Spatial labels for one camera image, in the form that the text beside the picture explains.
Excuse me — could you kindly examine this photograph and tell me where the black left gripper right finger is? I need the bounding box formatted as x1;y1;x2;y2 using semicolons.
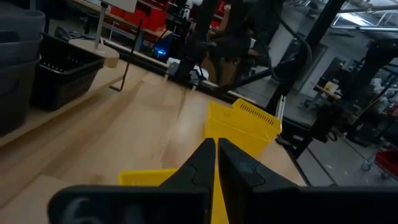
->
217;138;398;224

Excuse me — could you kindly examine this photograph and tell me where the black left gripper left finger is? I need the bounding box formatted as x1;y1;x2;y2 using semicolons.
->
48;138;217;224

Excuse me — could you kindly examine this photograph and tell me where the yellow plastic basket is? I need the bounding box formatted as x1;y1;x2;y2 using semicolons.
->
203;100;272;159
232;98;283;142
117;167;230;224

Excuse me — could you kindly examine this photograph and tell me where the black plastic basket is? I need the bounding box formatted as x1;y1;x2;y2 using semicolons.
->
40;33;106;71
37;62;104;78
30;70;103;112

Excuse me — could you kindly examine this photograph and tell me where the grey translucent plastic basket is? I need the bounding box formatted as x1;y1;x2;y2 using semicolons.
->
0;9;47;43
0;37;44;68
0;55;42;138

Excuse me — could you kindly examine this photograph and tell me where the white clamp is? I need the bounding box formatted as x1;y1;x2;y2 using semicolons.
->
275;95;287;123

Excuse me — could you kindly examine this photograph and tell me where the red bin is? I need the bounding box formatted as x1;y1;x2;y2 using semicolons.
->
374;150;398;180

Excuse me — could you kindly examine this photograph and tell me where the black device blue light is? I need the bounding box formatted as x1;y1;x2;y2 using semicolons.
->
152;37;175;60

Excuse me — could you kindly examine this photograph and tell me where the white shade wooden base lamp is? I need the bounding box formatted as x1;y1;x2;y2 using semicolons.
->
68;0;138;68

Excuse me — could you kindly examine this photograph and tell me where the red storage cabinet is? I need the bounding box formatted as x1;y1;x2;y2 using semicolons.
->
108;0;170;32

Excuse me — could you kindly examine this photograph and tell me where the black aluminium table frame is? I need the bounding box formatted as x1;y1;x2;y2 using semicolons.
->
118;49;259;105

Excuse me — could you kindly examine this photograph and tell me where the black metal rig post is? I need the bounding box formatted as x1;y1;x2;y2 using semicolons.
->
266;0;346;118

